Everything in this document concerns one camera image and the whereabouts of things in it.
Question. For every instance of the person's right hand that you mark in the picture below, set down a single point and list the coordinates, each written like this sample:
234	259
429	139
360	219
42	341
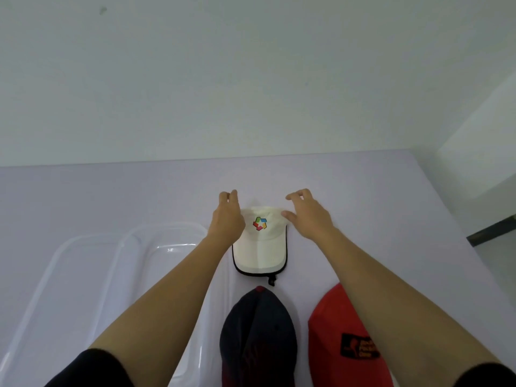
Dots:
310	217

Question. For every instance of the person's left hand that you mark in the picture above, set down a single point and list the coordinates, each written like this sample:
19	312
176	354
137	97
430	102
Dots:
225	223

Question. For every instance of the white cap with colourful logo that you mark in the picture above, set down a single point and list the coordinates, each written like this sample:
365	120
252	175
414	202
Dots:
262	253

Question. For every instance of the clear plastic container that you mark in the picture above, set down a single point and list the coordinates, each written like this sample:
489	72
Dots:
129	278

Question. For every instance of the dark grey and maroon cap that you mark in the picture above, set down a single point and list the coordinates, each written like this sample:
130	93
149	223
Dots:
258	338

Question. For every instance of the red cap with black patch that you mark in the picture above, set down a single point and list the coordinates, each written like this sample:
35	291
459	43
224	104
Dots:
330	338

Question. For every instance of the clear plastic lid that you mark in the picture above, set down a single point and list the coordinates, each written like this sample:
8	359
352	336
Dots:
52	298

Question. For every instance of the person's left forearm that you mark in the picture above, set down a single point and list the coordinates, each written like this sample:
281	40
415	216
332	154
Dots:
157	314

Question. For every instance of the person's right forearm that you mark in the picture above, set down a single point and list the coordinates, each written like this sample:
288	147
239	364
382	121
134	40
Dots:
403	310

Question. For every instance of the person's black left sleeve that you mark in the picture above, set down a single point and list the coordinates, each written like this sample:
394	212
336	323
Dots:
90	370

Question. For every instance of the person's black sleeve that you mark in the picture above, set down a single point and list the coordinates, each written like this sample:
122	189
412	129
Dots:
90	370
487	376

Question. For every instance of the person's black right sleeve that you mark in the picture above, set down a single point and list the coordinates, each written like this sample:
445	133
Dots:
487	376

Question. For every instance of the dark object on floor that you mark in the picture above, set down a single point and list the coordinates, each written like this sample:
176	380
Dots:
492	230

